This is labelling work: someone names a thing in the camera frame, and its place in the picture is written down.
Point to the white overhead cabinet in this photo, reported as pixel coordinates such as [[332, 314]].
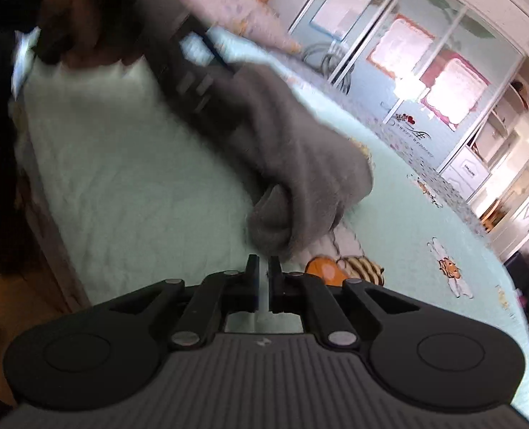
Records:
[[505, 4]]

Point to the pink bordered poster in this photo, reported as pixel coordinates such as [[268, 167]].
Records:
[[454, 89]]

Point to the white door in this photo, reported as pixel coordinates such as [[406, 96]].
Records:
[[523, 219]]

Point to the black storage box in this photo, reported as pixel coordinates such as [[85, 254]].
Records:
[[528, 277]]

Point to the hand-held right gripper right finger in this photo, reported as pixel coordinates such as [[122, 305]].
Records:
[[273, 286]]

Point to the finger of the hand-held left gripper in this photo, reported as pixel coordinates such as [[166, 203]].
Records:
[[188, 85]]

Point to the sliding door wardrobe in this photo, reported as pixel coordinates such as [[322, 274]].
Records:
[[371, 85]]

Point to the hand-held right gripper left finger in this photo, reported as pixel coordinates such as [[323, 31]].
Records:
[[256, 286]]

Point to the grey knit garment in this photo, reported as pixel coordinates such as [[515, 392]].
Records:
[[300, 165]]

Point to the blue bordered poster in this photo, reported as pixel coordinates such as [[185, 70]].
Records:
[[340, 9]]

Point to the wooden chair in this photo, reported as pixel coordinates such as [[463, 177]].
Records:
[[492, 214]]

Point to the person's dark clothing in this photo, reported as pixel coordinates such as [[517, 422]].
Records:
[[1, 120]]

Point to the dotted bed sheet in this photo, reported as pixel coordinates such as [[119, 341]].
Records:
[[403, 143]]

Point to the white drawer cabinet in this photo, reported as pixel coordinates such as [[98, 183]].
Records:
[[465, 172]]

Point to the person's left hand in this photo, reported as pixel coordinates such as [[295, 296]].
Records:
[[81, 22]]

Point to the floral duvet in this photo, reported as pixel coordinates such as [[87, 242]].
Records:
[[255, 22]]

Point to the green quilted bee bedspread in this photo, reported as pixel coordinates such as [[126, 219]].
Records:
[[135, 178]]

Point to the white corner shelves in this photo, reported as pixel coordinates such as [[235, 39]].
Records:
[[501, 120]]

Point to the orange bordered poster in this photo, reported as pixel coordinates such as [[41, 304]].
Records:
[[398, 44]]

